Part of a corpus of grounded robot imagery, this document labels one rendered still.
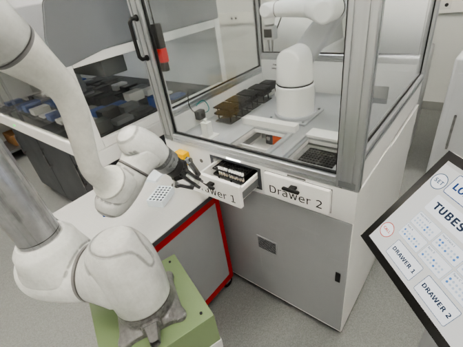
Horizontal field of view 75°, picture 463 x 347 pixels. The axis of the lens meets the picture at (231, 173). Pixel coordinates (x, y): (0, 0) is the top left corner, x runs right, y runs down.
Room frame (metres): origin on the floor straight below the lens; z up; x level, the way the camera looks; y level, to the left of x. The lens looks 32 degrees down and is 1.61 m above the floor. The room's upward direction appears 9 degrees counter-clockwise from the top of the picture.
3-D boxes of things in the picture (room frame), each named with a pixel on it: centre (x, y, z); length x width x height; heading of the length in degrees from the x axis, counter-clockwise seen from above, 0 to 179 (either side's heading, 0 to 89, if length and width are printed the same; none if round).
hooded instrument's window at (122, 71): (2.58, 1.01, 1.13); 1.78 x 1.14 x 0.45; 47
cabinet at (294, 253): (1.49, -0.37, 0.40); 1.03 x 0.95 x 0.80; 47
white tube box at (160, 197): (1.20, 0.36, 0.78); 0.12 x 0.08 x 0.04; 159
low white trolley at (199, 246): (1.23, 0.49, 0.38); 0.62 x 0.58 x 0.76; 47
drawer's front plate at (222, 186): (1.07, 0.08, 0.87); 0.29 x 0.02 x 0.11; 47
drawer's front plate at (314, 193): (0.95, -0.24, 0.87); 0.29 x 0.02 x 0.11; 47
